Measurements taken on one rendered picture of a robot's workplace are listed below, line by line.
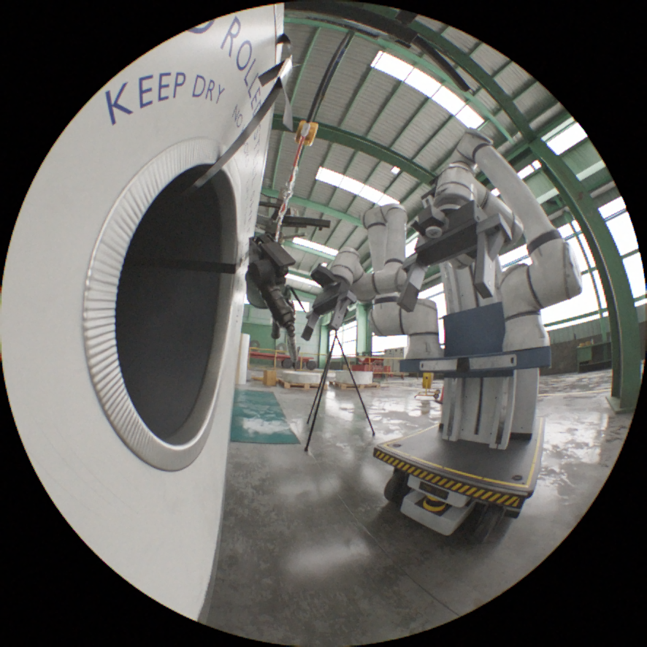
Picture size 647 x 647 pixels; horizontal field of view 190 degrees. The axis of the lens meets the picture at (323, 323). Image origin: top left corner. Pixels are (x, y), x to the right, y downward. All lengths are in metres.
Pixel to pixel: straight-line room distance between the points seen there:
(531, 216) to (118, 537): 0.94
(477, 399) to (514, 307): 0.47
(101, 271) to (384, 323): 0.94
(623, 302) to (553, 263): 2.43
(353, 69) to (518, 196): 11.48
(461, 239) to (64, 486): 0.44
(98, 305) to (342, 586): 0.79
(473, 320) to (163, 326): 1.18
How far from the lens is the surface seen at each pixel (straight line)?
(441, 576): 0.83
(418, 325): 0.89
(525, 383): 1.06
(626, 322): 3.02
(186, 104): 0.24
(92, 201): 0.15
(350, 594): 0.75
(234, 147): 0.34
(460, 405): 1.00
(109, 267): 0.16
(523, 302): 0.73
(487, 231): 0.27
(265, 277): 0.53
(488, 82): 3.57
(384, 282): 0.68
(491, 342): 0.89
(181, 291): 0.69
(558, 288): 0.68
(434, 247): 0.33
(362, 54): 12.00
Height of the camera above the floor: 0.69
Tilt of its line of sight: 12 degrees up
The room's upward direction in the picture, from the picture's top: 3 degrees clockwise
